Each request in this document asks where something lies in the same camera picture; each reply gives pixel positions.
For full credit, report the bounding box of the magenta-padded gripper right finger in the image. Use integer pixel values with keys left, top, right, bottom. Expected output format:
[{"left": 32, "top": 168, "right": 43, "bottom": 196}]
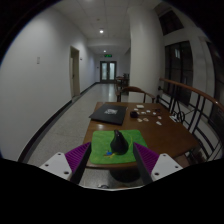
[{"left": 132, "top": 142, "right": 183, "bottom": 185}]

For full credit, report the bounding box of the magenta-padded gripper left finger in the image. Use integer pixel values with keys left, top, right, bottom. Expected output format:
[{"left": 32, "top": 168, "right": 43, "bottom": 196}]
[{"left": 38, "top": 141, "right": 93, "bottom": 185}]

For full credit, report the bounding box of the black computer mouse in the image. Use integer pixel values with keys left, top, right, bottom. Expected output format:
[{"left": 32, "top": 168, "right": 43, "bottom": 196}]
[{"left": 109, "top": 129, "right": 130, "bottom": 156}]

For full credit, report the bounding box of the green mouse pad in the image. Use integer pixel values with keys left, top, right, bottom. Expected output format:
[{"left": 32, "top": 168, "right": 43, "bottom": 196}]
[{"left": 88, "top": 129, "right": 149, "bottom": 165}]

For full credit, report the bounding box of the black closed laptop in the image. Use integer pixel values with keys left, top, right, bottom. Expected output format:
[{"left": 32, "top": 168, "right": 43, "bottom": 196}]
[{"left": 88, "top": 103, "right": 128, "bottom": 126}]

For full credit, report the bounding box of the black railing with wooden handrail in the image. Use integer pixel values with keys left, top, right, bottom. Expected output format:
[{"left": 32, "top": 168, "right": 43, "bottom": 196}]
[{"left": 156, "top": 77, "right": 224, "bottom": 161}]

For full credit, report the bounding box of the wooden armchair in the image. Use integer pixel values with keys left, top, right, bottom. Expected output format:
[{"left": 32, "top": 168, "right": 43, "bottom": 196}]
[{"left": 115, "top": 86, "right": 157, "bottom": 104}]

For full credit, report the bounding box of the open side doorway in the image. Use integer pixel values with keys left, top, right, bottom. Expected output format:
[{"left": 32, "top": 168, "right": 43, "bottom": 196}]
[{"left": 69, "top": 45, "right": 82, "bottom": 99}]

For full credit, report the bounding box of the distant wooden chair group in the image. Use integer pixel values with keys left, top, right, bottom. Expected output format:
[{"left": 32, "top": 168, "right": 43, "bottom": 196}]
[{"left": 114, "top": 73, "right": 130, "bottom": 88}]

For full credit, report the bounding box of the wide dark window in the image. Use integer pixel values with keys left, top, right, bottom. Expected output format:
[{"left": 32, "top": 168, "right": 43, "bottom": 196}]
[{"left": 206, "top": 41, "right": 224, "bottom": 134}]

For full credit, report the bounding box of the tall dark window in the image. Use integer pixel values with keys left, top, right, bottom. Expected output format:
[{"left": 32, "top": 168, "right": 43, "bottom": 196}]
[{"left": 163, "top": 40, "right": 194, "bottom": 106}]

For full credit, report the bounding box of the glass double door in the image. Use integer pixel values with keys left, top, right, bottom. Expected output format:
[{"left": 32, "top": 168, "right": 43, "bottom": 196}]
[{"left": 99, "top": 60, "right": 118, "bottom": 84}]

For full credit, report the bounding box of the small dark transom window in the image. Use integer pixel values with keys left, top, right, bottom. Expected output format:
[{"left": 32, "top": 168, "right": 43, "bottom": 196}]
[{"left": 158, "top": 9, "right": 185, "bottom": 36}]

